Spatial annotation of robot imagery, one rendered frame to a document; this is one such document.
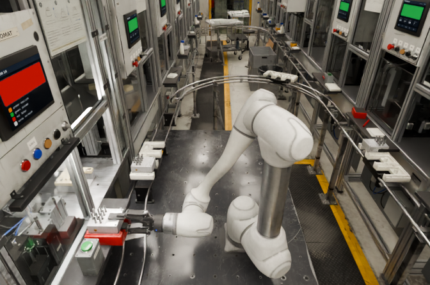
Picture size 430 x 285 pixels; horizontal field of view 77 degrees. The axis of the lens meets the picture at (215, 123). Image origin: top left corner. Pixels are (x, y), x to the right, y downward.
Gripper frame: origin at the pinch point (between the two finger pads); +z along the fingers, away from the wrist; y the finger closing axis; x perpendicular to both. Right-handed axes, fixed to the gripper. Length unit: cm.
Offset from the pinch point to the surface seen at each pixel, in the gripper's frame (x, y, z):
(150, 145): -73, -10, 3
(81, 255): 19.3, 3.5, 6.1
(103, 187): -29.2, -8.6, 18.6
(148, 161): -50, -6, -1
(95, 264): 18.4, -2.8, 2.4
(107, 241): 6.3, -5.5, 2.6
